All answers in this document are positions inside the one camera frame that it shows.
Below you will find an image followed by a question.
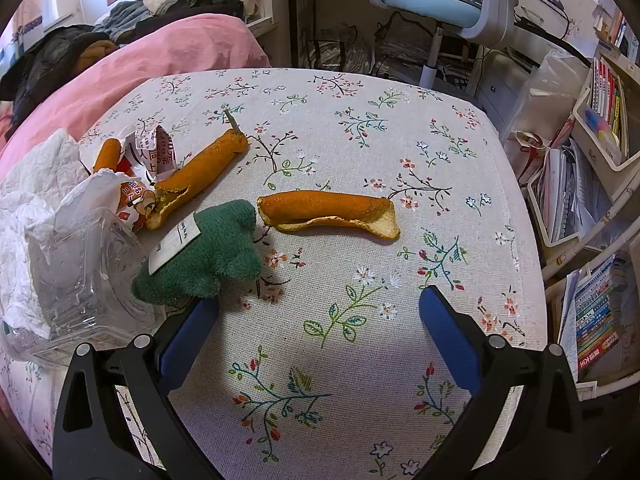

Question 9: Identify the long curled orange peel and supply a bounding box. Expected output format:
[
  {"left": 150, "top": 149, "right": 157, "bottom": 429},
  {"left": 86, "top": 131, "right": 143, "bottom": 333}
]
[{"left": 257, "top": 191, "right": 401, "bottom": 241}]

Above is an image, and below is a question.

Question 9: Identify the beige tote bag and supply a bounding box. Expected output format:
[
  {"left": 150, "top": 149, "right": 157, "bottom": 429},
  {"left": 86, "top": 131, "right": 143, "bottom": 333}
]
[{"left": 510, "top": 130, "right": 551, "bottom": 186}]

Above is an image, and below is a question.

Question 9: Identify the small orange peel piece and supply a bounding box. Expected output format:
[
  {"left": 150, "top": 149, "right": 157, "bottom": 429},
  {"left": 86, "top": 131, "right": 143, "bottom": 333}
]
[{"left": 94, "top": 138, "right": 122, "bottom": 171}]

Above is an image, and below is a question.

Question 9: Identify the green knitted cloth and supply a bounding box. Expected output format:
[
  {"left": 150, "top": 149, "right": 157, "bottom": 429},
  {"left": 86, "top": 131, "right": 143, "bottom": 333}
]
[{"left": 131, "top": 199, "right": 264, "bottom": 307}]

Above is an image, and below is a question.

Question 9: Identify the dark striped bag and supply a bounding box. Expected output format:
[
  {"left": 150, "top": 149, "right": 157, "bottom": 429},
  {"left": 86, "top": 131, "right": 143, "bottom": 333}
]
[{"left": 305, "top": 40, "right": 371, "bottom": 73}]

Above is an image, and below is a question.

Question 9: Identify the clear plastic bag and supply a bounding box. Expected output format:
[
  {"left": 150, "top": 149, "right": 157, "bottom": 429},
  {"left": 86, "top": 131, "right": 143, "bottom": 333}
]
[{"left": 500, "top": 50, "right": 591, "bottom": 161}]

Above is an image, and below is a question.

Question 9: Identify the orange peel with stem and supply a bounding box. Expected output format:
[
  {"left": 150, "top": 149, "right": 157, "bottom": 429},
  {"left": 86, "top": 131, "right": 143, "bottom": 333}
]
[{"left": 146, "top": 105, "right": 249, "bottom": 231}]

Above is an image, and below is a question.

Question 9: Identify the pink blanket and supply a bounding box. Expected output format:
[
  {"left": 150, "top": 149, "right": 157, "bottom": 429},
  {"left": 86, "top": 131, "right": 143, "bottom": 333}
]
[{"left": 0, "top": 12, "right": 271, "bottom": 161}]

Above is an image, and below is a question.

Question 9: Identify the clear plastic container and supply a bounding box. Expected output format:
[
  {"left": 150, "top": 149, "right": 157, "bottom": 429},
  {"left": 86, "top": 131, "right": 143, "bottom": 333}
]
[{"left": 0, "top": 170, "right": 166, "bottom": 366}]

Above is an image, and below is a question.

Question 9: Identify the brown plush cloth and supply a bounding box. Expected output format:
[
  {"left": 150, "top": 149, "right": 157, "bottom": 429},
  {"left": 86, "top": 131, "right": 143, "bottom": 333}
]
[{"left": 82, "top": 40, "right": 121, "bottom": 61}]

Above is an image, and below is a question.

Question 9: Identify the black jacket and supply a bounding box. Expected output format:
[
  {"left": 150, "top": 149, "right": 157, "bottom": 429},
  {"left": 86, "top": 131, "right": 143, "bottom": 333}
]
[{"left": 0, "top": 25, "right": 121, "bottom": 121}]

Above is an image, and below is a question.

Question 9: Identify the crumpled printed paper wrapper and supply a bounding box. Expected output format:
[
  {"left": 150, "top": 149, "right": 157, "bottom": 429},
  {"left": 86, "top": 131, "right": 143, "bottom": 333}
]
[{"left": 112, "top": 126, "right": 178, "bottom": 233}]

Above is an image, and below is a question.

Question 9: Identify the row of shelf books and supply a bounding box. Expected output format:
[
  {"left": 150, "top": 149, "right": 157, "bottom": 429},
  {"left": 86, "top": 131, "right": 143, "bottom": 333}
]
[{"left": 595, "top": 7, "right": 640, "bottom": 56}]

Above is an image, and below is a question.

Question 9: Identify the white tissue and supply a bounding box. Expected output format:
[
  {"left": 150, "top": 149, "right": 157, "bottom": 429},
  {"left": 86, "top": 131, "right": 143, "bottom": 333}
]
[{"left": 0, "top": 128, "right": 91, "bottom": 341}]

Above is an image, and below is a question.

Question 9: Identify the white printed curtain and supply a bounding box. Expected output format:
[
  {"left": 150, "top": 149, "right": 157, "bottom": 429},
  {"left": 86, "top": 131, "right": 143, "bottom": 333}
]
[{"left": 10, "top": 0, "right": 76, "bottom": 48}]

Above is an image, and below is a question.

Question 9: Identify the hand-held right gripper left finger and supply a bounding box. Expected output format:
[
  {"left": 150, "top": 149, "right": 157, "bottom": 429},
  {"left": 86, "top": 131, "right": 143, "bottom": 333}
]
[{"left": 52, "top": 297, "right": 226, "bottom": 480}]

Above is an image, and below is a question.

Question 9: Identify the pile of clothes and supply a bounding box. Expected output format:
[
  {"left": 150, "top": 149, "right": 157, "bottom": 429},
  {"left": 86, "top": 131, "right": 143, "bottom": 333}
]
[{"left": 95, "top": 0, "right": 251, "bottom": 43}]

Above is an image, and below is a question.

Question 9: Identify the blue and grey office chair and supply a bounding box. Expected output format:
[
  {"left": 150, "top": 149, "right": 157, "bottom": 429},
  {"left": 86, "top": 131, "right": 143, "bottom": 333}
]
[{"left": 368, "top": 0, "right": 526, "bottom": 91}]

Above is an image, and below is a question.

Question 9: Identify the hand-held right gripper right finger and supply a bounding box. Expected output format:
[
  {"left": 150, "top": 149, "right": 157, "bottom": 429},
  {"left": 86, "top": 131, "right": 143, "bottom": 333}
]
[{"left": 415, "top": 285, "right": 588, "bottom": 480}]

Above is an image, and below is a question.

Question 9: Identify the white drawer cabinet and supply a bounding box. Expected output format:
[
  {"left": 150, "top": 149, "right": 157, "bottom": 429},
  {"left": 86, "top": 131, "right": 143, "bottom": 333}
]
[{"left": 475, "top": 50, "right": 531, "bottom": 126}]

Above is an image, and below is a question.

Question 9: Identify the white bin of books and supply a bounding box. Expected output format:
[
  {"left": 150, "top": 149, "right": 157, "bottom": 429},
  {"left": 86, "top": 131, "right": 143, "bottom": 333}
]
[{"left": 572, "top": 55, "right": 640, "bottom": 171}]

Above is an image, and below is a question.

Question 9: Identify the white bin of papers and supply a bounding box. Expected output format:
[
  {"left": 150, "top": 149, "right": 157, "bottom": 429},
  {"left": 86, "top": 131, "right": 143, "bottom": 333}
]
[{"left": 527, "top": 120, "right": 626, "bottom": 248}]

